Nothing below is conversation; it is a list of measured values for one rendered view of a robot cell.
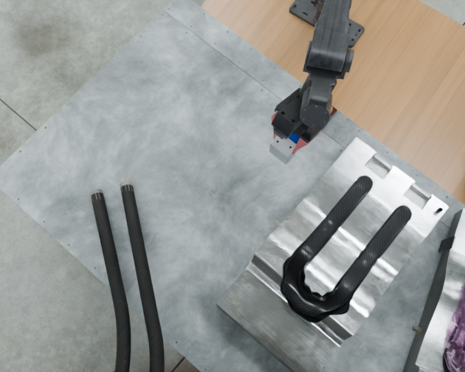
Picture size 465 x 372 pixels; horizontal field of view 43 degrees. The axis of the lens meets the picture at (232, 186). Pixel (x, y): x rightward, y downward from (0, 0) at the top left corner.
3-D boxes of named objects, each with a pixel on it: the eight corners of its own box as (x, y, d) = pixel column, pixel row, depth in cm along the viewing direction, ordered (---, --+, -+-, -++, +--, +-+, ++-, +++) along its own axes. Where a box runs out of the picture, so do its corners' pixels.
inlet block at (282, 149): (304, 111, 136) (307, 101, 131) (321, 124, 135) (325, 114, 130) (269, 151, 133) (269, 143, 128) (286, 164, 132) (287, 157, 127)
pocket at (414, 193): (410, 185, 136) (414, 180, 133) (428, 199, 135) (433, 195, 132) (398, 199, 135) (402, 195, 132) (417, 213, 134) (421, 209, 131)
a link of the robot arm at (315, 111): (336, 132, 111) (351, 81, 103) (291, 123, 112) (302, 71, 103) (340, 95, 119) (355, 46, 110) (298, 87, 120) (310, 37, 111)
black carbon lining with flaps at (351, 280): (359, 173, 136) (368, 159, 127) (416, 218, 132) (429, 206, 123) (263, 288, 127) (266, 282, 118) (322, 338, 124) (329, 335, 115)
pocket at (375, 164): (372, 156, 139) (376, 151, 135) (390, 170, 138) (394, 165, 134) (361, 170, 138) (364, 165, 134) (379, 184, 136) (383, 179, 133)
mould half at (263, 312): (348, 150, 145) (360, 128, 132) (435, 216, 140) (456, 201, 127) (216, 306, 133) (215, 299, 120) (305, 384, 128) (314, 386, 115)
